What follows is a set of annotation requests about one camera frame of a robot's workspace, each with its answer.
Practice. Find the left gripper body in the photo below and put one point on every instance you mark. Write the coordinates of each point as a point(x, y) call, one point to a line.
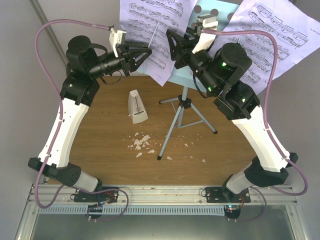
point(125, 58)

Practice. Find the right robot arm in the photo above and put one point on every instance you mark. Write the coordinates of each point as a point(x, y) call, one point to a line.
point(220, 75)

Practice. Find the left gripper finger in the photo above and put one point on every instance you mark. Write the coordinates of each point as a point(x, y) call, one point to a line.
point(135, 45)
point(137, 56)

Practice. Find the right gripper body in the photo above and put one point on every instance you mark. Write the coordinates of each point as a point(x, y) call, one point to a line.
point(185, 50)

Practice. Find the white metronome body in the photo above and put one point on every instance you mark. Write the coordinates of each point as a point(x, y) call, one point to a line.
point(136, 109)

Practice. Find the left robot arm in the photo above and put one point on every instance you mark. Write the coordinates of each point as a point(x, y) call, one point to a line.
point(77, 94)

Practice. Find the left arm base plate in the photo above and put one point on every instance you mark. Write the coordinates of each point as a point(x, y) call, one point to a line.
point(110, 195)

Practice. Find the aluminium front rail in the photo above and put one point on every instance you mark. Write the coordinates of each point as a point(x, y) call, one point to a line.
point(177, 195)

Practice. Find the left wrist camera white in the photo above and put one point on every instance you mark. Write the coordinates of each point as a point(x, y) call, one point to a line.
point(117, 37)

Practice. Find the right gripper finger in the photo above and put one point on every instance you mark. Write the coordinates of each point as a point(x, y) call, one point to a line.
point(176, 45)
point(191, 35)

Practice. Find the slotted cable duct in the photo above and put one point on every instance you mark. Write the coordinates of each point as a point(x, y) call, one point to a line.
point(137, 210)

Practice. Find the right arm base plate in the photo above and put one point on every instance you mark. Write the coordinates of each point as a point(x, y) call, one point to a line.
point(219, 194)

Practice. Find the white debris pile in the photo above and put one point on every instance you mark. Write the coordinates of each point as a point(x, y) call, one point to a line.
point(139, 141)

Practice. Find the left aluminium frame post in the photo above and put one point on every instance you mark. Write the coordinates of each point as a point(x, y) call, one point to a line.
point(41, 16)

